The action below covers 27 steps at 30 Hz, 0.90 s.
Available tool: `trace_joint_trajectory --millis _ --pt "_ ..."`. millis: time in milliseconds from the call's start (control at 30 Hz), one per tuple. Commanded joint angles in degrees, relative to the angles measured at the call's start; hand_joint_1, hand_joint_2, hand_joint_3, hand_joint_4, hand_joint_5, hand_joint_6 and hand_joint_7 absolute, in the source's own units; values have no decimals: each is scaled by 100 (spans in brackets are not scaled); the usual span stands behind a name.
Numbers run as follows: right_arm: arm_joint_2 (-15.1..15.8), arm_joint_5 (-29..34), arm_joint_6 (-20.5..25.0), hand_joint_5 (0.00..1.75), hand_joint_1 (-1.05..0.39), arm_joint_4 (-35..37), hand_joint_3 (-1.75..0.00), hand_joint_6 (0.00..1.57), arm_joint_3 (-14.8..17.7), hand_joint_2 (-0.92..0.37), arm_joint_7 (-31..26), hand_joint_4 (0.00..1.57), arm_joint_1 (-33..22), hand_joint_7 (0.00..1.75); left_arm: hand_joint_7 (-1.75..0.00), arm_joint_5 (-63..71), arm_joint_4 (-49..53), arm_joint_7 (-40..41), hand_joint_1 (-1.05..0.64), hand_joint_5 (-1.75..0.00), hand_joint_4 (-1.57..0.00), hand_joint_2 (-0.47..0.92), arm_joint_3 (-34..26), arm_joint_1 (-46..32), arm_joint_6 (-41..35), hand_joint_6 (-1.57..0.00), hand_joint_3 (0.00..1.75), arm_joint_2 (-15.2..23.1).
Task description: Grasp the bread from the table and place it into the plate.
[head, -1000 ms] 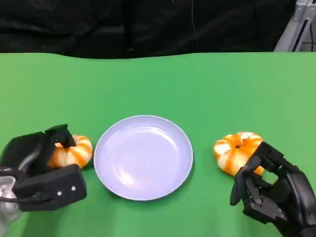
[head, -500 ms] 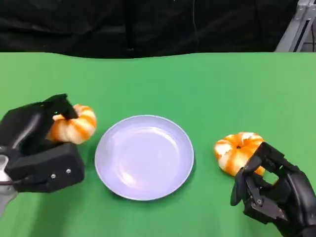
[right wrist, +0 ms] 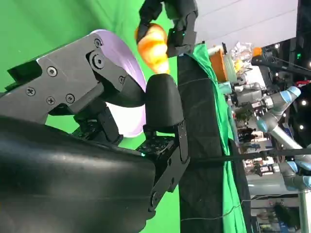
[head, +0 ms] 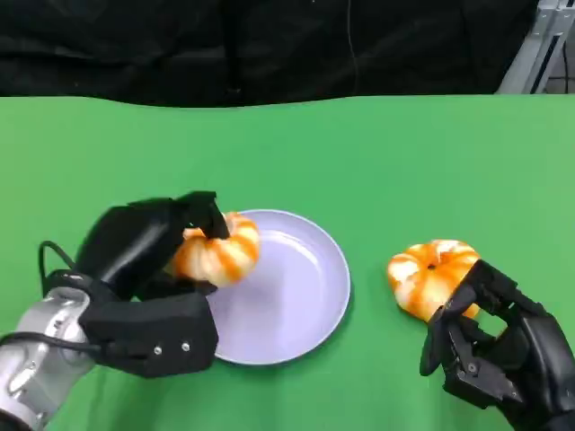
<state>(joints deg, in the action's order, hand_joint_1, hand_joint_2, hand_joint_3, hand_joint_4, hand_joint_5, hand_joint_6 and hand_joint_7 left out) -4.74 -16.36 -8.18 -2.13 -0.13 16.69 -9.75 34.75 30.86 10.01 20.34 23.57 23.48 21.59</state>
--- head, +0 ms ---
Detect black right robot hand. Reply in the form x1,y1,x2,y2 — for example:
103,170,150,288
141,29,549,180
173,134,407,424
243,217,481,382
420,259,575,431

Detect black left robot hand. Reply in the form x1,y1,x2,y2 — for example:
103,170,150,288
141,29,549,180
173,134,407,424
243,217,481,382
74,190,230,303

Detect orange white toy bread roll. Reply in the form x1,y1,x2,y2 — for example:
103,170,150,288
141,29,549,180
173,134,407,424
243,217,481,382
172,211,261,287
386,239,482,323

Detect lilac plate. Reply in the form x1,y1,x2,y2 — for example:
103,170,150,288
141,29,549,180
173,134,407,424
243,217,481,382
204,208,352,365

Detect green table cloth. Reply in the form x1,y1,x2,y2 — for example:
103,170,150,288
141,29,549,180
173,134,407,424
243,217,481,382
0,93,575,431

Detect black curtain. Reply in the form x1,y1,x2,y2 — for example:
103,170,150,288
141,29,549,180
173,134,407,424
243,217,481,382
0,0,540,109

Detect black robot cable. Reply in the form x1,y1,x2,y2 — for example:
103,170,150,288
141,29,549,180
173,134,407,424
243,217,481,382
38,240,80,282
0,330,104,356

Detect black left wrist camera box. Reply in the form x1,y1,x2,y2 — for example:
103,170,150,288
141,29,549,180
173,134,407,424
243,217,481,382
78,290,220,379

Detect aluminium frame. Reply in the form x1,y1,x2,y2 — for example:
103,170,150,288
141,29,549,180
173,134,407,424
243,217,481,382
495,0,575,95

